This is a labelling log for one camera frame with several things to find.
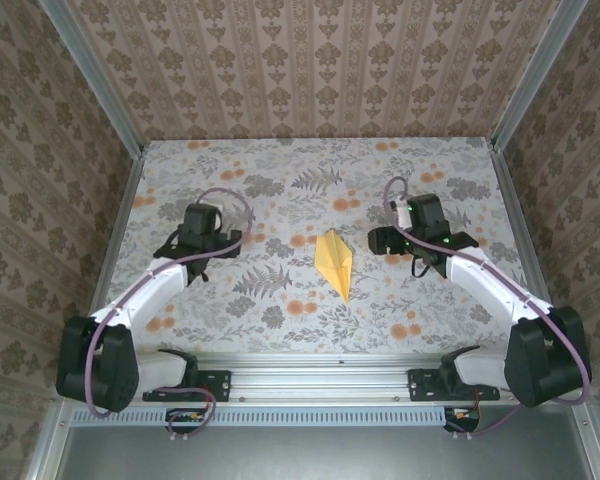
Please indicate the yellow paper sheet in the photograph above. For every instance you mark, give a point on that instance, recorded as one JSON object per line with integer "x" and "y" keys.
{"x": 335, "y": 260}

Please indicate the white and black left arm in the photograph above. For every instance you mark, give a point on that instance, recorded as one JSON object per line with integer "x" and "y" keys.
{"x": 145, "y": 295}

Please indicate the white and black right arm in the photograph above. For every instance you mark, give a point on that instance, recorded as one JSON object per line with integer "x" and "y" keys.
{"x": 485, "y": 280}

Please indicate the floral print tablecloth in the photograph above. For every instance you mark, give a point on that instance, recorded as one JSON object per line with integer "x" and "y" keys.
{"x": 380, "y": 325}

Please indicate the grey metal panel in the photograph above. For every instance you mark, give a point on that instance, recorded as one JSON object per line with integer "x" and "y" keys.
{"x": 305, "y": 455}

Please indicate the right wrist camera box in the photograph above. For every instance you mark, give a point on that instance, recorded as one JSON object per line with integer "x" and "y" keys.
{"x": 402, "y": 212}

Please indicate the aluminium table side rail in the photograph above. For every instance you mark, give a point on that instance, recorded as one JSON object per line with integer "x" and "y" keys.
{"x": 120, "y": 225}
{"x": 517, "y": 220}

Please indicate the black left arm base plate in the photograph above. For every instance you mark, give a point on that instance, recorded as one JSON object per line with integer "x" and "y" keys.
{"x": 217, "y": 382}

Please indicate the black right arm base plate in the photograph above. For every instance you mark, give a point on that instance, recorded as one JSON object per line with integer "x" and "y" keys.
{"x": 420, "y": 385}

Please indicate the aluminium mounting rail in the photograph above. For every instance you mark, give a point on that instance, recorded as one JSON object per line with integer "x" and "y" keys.
{"x": 320, "y": 380}

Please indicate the aluminium frame post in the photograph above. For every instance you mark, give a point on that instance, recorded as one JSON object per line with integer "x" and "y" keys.
{"x": 537, "y": 75}
{"x": 96, "y": 80}

